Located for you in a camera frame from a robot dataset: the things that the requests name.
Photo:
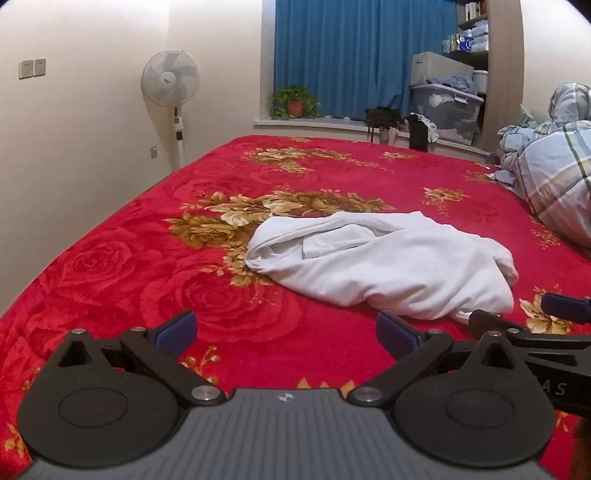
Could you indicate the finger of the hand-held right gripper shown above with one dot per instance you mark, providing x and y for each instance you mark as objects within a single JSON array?
[
  {"x": 565, "y": 308},
  {"x": 491, "y": 319}
]

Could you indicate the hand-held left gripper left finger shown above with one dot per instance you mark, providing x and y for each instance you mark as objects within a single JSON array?
[{"x": 178, "y": 330}]

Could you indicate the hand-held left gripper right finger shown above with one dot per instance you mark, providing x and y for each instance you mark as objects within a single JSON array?
[{"x": 392, "y": 333}]

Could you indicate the white garment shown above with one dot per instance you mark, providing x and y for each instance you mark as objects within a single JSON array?
[{"x": 392, "y": 267}]

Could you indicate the red floral blanket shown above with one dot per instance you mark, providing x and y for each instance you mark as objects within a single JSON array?
[{"x": 138, "y": 258}]

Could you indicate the plaid quilt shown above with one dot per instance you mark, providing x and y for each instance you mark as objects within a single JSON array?
[{"x": 558, "y": 166}]

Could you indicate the green cloth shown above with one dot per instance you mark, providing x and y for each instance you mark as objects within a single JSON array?
[{"x": 527, "y": 117}]

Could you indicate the clear plastic storage bin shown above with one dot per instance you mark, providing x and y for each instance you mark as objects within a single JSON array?
[{"x": 455, "y": 115}]

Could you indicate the black bag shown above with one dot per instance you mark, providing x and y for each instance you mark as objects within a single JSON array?
[{"x": 383, "y": 117}]

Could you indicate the white window sill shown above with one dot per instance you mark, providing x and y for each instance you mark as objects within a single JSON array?
[{"x": 323, "y": 124}]

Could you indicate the blue crumpled cloth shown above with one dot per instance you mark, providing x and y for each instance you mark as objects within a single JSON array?
[{"x": 457, "y": 84}]

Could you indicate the potted green plant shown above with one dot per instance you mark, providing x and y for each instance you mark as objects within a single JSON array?
[{"x": 294, "y": 108}]

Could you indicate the wooden bookshelf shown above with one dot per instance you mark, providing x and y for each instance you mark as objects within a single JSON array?
[{"x": 505, "y": 69}]

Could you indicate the white standing fan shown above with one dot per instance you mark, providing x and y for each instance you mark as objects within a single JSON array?
[{"x": 168, "y": 78}]

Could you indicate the grey storage box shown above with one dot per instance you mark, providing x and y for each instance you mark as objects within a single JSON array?
[{"x": 438, "y": 67}]

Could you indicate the blue curtain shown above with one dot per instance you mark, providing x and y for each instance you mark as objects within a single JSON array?
[{"x": 346, "y": 55}]

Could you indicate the stack of blue white packs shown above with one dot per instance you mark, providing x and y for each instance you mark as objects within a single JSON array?
[{"x": 475, "y": 37}]

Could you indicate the wall switch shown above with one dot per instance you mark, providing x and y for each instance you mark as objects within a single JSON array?
[
  {"x": 40, "y": 67},
  {"x": 26, "y": 69}
]

